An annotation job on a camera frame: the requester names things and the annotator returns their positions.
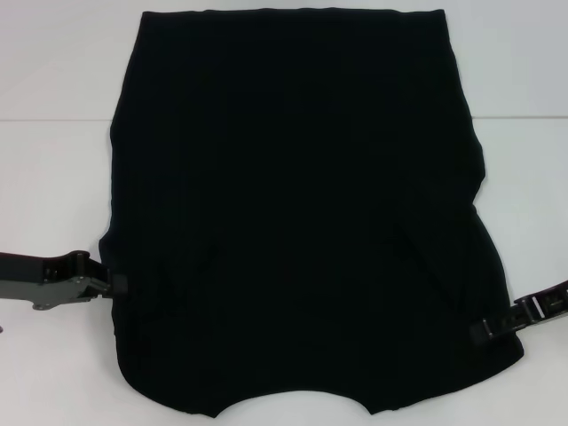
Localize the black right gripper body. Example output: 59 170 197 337
514 279 568 321

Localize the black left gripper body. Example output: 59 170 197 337
0 250 107 312

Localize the black t-shirt with white print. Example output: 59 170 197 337
98 7 527 421

